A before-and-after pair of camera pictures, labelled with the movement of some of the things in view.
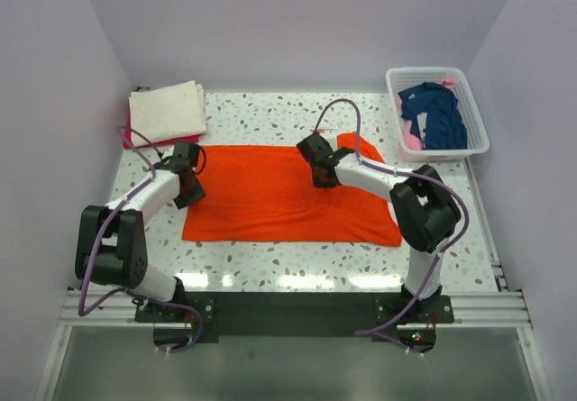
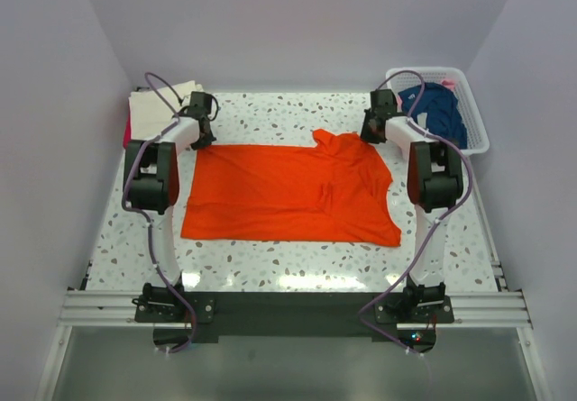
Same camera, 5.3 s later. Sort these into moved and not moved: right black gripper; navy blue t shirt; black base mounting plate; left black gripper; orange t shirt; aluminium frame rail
Moved: left black gripper; right black gripper
Not moved: black base mounting plate; navy blue t shirt; orange t shirt; aluminium frame rail
